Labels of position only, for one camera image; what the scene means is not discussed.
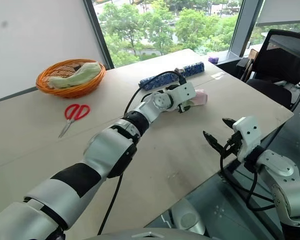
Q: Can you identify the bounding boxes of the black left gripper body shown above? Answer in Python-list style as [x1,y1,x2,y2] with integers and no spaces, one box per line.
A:
[177,100,192,114]

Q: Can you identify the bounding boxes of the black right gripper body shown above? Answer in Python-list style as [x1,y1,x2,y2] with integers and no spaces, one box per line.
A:
[221,130,244,157]

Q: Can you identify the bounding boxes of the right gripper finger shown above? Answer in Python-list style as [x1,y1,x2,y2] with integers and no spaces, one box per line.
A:
[202,130,227,154]
[222,117,238,130]

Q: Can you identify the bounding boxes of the pink cloth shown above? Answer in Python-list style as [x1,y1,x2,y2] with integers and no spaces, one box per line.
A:
[190,87,209,108]

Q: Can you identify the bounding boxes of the orange wicker basket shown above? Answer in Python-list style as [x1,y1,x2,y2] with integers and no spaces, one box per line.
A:
[35,58,107,99]

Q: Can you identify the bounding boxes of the blue patterned folded umbrella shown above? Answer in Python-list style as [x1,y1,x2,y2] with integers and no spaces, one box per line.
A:
[138,61,205,92]

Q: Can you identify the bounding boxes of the brown cardboard box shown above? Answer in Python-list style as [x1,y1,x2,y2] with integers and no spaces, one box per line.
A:
[240,48,260,82]

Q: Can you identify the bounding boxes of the black office chair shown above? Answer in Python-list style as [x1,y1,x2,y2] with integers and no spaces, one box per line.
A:
[236,29,300,112]

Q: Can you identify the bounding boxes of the silver robot torso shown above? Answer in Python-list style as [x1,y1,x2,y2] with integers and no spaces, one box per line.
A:
[84,197,211,240]

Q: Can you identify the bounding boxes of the light green cloth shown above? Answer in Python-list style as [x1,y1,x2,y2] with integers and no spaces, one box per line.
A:
[47,61,102,90]

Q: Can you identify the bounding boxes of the white window blind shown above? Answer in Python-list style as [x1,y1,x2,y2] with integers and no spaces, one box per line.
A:
[255,0,300,28]

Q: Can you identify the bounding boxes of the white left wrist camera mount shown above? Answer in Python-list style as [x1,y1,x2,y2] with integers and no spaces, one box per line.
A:
[168,81,197,112]

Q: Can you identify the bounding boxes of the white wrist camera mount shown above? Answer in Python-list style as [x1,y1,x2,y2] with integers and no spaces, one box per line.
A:
[168,81,197,112]
[232,115,262,162]

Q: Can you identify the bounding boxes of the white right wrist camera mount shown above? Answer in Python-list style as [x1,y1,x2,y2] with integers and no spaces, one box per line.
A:
[232,115,262,162]

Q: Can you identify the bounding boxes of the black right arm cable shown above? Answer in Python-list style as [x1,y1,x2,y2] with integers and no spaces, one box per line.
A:
[219,142,277,212]

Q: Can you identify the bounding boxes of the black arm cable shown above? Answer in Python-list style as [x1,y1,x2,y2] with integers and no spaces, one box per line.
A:
[219,142,277,212]
[97,71,188,237]

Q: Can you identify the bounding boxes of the dark window frame post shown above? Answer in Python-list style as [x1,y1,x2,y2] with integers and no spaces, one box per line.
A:
[83,0,115,70]
[228,0,264,60]

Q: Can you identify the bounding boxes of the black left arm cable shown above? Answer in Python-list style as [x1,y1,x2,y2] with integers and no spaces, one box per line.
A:
[97,71,188,237]

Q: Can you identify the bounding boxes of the red handled scissors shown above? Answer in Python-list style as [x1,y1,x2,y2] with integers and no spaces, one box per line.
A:
[57,103,91,139]

